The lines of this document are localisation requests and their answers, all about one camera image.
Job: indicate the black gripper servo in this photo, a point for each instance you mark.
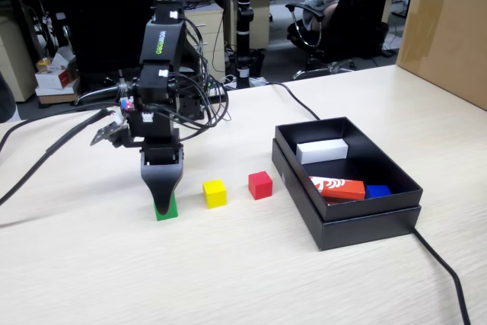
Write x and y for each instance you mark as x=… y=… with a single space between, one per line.
x=156 y=127

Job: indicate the green wooden cube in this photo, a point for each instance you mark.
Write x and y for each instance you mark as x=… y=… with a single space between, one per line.
x=174 y=209

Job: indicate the yellow wooden cube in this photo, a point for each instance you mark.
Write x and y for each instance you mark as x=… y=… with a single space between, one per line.
x=215 y=195

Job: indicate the red wooden cube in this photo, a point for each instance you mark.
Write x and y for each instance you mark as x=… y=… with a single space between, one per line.
x=260 y=187

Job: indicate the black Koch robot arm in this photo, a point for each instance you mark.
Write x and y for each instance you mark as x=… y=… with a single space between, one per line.
x=161 y=43

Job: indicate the black cardboard box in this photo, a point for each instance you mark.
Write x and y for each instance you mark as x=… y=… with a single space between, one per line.
x=361 y=226

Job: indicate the large brown cardboard box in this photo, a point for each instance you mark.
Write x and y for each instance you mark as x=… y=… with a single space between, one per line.
x=445 y=36

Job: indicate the controller board with red LED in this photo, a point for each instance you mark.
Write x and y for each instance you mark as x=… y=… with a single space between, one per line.
x=127 y=105

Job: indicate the white and red carton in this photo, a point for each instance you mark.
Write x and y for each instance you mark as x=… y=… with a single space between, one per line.
x=53 y=79

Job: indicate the white rectangular block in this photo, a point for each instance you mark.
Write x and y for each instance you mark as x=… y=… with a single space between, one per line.
x=321 y=150

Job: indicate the yellow tape roll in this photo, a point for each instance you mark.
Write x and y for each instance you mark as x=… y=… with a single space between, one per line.
x=45 y=63

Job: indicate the black mesh office chair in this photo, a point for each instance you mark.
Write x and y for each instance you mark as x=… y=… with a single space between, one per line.
x=110 y=16

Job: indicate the person in dark clothes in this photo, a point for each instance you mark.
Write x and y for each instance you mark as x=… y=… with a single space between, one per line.
x=5 y=100

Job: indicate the orange printed rectangular block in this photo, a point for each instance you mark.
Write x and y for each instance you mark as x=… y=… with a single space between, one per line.
x=342 y=190

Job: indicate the blue wooden cube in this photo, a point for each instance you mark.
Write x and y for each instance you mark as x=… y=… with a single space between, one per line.
x=377 y=191

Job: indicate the black armrest office chair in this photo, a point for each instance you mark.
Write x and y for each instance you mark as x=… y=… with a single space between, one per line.
x=361 y=16

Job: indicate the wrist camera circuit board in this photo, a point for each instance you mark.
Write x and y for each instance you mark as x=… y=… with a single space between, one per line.
x=106 y=132

